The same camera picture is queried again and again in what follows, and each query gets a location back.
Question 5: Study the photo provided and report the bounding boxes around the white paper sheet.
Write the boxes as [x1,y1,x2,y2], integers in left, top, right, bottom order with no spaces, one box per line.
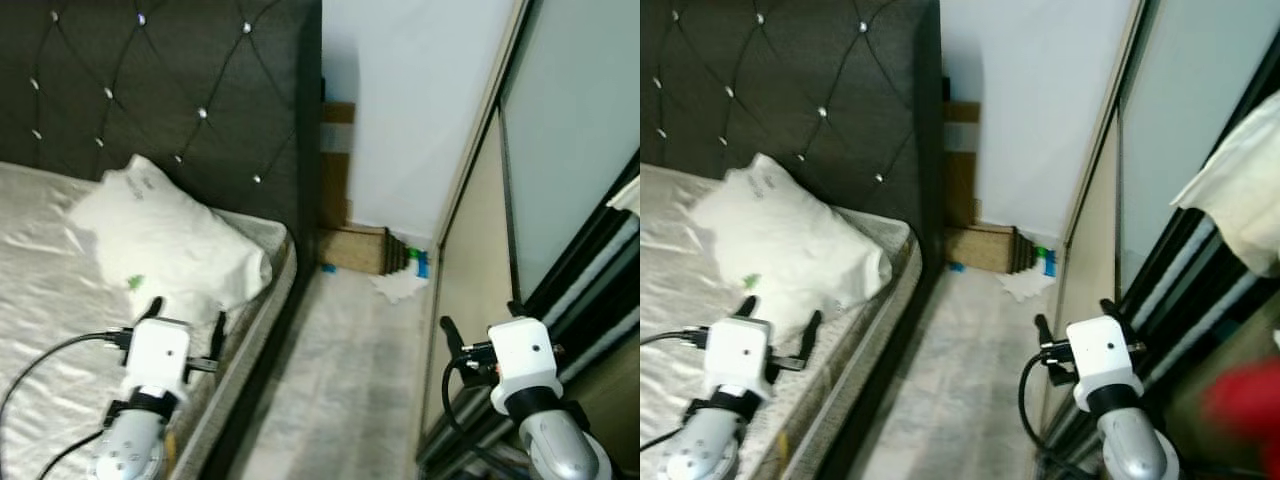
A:
[1000,270,1057,303]
[370,272,429,304]

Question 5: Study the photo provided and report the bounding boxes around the white pillow with tree print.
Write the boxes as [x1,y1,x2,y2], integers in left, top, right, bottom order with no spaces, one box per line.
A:
[66,153,273,326]
[690,153,894,331]

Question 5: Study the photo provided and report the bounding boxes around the beige door panel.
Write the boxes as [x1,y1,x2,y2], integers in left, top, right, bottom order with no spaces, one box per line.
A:
[418,105,521,441]
[1040,110,1126,436]

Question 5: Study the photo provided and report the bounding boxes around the white quilted mattress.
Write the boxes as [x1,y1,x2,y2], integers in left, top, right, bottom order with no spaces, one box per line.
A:
[0,160,298,480]
[640,163,923,480]

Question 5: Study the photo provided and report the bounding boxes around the brown wooden box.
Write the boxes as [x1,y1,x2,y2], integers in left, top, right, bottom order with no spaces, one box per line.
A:
[945,225,1036,276]
[320,225,409,276]

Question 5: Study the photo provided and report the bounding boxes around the white hanging cloth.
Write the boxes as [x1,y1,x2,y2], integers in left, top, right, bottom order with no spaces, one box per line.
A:
[607,178,641,216]
[1172,90,1280,276]

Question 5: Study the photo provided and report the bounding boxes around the blurred red object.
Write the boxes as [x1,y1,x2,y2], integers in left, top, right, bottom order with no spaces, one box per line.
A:
[1203,360,1280,451]

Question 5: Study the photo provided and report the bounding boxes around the brown wooden board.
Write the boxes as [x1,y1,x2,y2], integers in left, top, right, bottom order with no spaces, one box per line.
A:
[322,100,357,229]
[945,100,982,229]

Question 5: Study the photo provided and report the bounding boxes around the frosted glass sliding door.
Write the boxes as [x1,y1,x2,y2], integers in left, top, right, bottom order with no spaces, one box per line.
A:
[497,0,641,301]
[1118,0,1280,301]

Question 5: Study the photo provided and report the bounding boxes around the dark tufted headboard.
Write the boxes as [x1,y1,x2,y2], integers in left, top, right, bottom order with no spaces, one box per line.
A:
[0,0,323,241]
[640,0,946,251]

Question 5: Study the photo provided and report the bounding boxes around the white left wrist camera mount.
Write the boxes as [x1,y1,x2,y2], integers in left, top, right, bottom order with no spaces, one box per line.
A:
[122,318,191,401]
[705,316,776,401]

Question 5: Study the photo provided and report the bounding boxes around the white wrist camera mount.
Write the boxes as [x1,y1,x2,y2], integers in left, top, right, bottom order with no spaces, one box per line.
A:
[1065,315,1144,411]
[705,316,776,401]
[487,318,564,416]
[122,318,191,401]

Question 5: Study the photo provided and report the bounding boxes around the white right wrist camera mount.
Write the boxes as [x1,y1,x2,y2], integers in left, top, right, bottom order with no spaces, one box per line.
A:
[1065,315,1144,411]
[487,318,564,416]

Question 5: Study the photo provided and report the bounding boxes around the dark bed frame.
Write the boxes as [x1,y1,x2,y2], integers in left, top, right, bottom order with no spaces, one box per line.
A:
[815,235,946,480]
[200,230,323,480]

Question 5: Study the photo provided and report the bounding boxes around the long black left arm cable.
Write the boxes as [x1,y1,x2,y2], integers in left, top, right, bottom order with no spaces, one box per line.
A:
[640,328,713,351]
[0,330,129,416]

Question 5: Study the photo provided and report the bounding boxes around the short black left arm cable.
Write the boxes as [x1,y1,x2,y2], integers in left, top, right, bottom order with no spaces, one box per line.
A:
[38,428,109,480]
[640,425,693,453]

